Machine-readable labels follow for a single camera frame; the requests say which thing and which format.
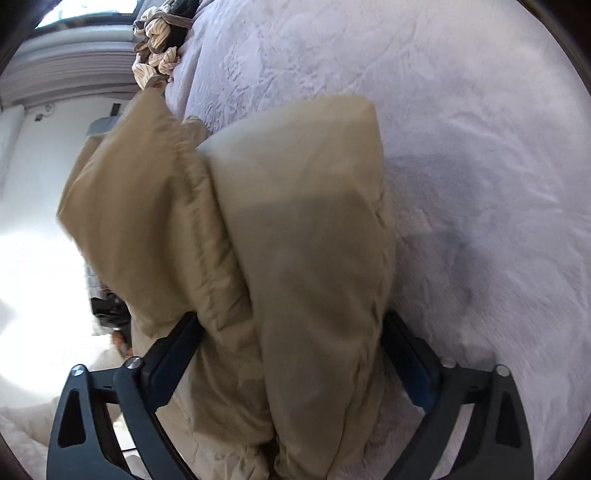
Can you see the striped beige clothes pile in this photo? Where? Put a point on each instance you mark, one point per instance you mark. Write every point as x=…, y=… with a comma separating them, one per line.
x=159, y=41

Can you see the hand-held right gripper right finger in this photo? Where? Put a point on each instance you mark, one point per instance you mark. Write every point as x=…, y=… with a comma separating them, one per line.
x=413, y=369

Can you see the white fluffy rug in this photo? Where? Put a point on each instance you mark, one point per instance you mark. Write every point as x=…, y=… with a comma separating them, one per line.
x=21, y=434

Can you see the beige puffer jacket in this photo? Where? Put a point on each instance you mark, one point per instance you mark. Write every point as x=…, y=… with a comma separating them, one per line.
x=300, y=240

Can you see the white pleated curtain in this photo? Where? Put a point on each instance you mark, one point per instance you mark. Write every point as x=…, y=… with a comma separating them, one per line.
x=69, y=64

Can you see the window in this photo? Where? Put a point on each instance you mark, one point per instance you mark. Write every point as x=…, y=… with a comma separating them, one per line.
x=83, y=11

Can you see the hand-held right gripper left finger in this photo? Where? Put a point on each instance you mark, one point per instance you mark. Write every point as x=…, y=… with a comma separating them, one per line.
x=178, y=360

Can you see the lavender plush blanket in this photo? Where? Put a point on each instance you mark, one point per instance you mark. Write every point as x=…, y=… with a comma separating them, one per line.
x=461, y=138

